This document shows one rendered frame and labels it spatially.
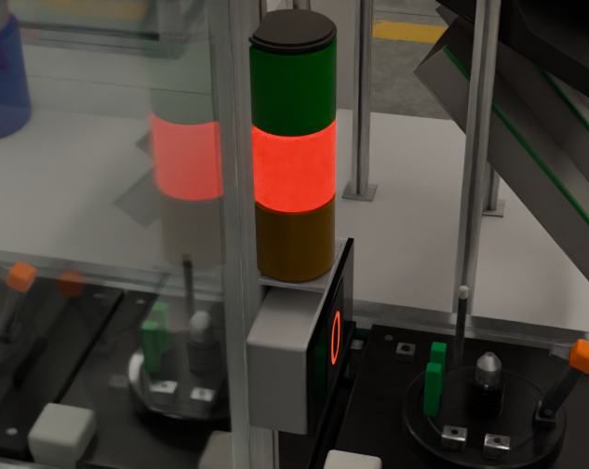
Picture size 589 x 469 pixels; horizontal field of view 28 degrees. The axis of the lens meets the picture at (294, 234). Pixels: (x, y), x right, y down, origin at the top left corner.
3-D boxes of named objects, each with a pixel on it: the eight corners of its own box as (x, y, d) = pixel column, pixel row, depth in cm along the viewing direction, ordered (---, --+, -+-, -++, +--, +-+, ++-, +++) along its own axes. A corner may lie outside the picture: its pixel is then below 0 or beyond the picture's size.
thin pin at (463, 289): (461, 360, 106) (469, 285, 101) (461, 367, 105) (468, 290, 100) (453, 359, 106) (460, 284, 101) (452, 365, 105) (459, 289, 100)
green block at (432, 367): (438, 408, 100) (442, 363, 98) (436, 417, 99) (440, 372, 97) (424, 406, 101) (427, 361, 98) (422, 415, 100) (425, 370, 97)
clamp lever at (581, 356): (558, 406, 99) (601, 346, 95) (556, 422, 98) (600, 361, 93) (519, 389, 99) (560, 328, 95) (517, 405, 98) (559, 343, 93)
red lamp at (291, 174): (342, 173, 71) (343, 101, 68) (325, 218, 67) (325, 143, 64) (263, 164, 72) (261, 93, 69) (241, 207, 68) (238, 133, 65)
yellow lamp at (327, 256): (341, 241, 74) (342, 175, 71) (325, 288, 70) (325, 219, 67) (265, 232, 75) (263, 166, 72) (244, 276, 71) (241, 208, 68)
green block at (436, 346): (443, 386, 103) (447, 342, 100) (441, 395, 102) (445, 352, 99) (429, 384, 103) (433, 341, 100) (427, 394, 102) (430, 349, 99)
